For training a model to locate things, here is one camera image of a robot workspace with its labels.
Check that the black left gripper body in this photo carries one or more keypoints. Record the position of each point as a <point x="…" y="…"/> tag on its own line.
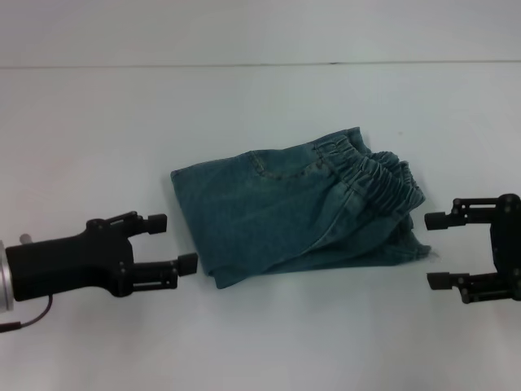
<point x="69" y="264"/>

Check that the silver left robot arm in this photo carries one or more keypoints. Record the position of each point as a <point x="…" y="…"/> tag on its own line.
<point x="4" y="281"/>

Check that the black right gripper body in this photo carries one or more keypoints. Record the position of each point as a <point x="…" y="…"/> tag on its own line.
<point x="509" y="244"/>

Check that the blue denim shorts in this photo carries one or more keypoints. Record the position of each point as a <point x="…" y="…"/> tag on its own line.
<point x="264" y="212"/>

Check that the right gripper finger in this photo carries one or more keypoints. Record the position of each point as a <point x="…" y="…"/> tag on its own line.
<point x="468" y="285"/>
<point x="464" y="213"/>

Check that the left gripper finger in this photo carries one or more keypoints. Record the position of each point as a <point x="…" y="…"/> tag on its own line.
<point x="156" y="223"/>
<point x="163" y="273"/>

